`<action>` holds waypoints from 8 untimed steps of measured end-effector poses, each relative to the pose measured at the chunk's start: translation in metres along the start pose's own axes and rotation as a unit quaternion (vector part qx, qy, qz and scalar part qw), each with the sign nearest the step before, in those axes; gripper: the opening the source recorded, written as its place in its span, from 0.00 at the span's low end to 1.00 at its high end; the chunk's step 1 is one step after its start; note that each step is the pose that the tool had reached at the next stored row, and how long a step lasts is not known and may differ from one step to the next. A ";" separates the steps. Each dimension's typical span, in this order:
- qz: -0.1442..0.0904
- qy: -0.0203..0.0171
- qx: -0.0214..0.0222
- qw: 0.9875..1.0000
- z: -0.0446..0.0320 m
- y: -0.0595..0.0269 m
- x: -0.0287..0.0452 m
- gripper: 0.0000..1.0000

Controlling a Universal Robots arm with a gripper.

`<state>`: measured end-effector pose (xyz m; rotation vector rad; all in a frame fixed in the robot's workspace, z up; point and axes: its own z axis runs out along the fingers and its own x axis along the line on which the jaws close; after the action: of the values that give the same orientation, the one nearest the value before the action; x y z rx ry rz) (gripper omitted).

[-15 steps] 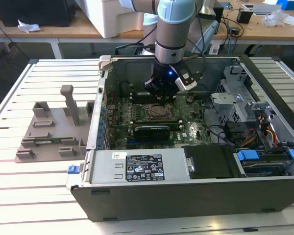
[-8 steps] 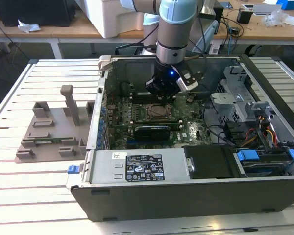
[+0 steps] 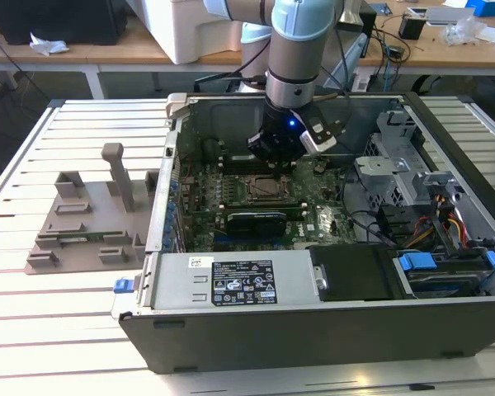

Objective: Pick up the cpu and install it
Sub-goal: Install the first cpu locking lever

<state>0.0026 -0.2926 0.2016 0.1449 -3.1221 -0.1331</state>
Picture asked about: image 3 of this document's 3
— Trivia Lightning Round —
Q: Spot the CPU socket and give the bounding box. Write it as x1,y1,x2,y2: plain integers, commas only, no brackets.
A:
245,173,294,203

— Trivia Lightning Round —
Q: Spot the clear crumpled plastic bag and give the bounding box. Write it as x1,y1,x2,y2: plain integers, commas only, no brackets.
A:
441,16,488,46

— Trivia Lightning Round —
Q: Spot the black box on desk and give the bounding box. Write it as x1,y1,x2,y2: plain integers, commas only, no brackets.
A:
358,2,379,34

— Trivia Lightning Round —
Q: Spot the white printer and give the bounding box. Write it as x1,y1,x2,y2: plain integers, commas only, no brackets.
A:
130,0,244,65

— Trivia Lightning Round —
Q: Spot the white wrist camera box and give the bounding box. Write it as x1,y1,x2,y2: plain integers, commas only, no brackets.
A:
299,116,338,154

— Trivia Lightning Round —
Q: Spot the green RAM stick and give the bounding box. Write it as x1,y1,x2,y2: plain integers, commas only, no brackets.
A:
57,233,123,243

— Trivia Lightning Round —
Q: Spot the black looped wire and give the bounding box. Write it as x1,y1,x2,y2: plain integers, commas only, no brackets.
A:
338,163,397,248

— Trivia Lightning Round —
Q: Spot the green motherboard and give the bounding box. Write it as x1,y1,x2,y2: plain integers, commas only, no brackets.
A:
177,158,356,252

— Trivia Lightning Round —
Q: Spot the grey metal drive cage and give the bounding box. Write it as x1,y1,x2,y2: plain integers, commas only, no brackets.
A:
352,109,469,219

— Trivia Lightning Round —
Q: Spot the black graphics card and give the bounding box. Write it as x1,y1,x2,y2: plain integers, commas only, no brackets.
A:
224,210,288,238

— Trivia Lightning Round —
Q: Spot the crumpled white paper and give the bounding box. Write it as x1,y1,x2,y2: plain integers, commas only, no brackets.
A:
28,32,70,57

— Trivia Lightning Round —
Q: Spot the hard disk in blue carrier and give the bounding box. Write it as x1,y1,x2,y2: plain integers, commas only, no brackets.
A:
395,252,495,299

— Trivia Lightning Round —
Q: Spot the wooden desk white frame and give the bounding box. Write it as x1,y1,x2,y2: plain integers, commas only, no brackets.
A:
0,16,248,100

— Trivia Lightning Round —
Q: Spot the flat grey box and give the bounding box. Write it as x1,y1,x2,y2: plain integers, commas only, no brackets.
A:
424,6,475,26

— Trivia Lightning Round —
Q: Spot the large black monitor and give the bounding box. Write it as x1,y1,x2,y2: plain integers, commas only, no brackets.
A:
0,0,127,45

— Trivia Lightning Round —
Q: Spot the grey parts rack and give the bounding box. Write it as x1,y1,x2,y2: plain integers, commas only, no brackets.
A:
23,142,162,276

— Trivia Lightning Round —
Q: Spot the yellow red wire bundle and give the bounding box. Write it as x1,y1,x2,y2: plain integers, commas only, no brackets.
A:
435,193,469,248

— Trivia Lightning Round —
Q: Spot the black RAM slot row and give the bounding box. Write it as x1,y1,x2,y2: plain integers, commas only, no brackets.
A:
220,200,304,219
222,154,269,174

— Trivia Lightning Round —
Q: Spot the grey power supply unit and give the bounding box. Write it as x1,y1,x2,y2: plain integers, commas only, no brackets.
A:
150,252,321,310

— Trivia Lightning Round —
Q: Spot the small black open box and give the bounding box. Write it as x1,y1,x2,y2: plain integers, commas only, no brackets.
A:
398,14,426,40

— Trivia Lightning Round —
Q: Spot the black plastic shroud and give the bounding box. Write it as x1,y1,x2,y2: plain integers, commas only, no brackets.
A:
309,243,397,302

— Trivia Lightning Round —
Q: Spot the grey case release handle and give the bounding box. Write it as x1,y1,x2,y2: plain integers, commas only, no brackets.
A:
166,92,190,120

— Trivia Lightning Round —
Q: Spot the black wire connector block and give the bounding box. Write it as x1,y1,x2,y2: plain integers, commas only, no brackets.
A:
377,204,413,240

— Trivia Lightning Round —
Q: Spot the open black PC case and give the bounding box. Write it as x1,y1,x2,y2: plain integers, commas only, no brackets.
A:
111,91,495,375

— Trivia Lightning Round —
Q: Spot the wooden desk with clutter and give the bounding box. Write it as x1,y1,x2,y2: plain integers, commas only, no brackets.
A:
354,0,495,78

